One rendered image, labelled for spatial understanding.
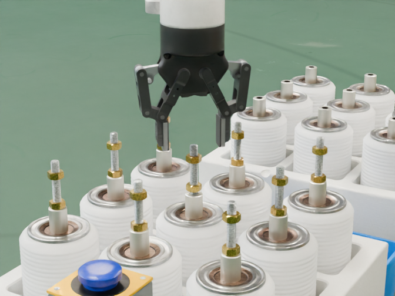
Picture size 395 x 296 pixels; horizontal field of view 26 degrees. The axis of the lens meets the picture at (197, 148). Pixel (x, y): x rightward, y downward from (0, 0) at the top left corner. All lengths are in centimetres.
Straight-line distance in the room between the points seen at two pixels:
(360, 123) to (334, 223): 43
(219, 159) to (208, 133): 68
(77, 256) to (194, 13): 31
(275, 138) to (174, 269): 53
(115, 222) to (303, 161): 42
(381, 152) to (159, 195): 37
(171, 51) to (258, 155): 50
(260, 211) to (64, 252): 28
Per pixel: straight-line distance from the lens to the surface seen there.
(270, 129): 143
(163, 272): 96
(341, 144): 140
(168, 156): 121
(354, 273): 111
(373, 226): 137
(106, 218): 110
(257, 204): 114
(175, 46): 97
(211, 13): 97
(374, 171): 137
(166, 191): 119
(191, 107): 235
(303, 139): 140
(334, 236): 110
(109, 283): 78
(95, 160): 197
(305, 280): 102
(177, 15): 97
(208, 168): 145
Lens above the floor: 70
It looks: 20 degrees down
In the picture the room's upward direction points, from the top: straight up
